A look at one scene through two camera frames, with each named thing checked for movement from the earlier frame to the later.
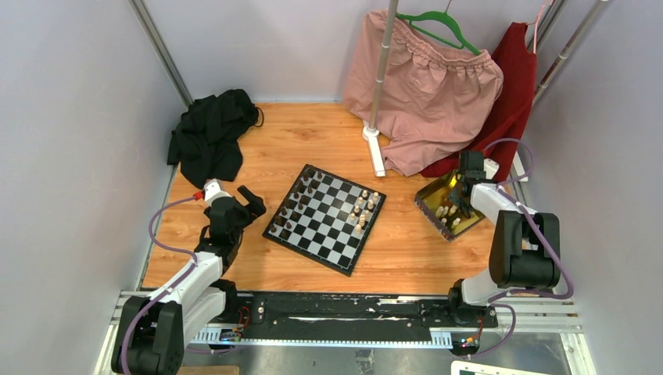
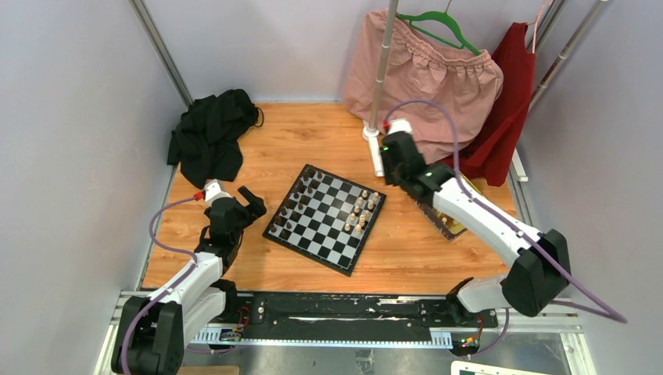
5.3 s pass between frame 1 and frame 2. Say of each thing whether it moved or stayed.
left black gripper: stayed
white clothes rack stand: stayed
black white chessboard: stayed
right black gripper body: moved
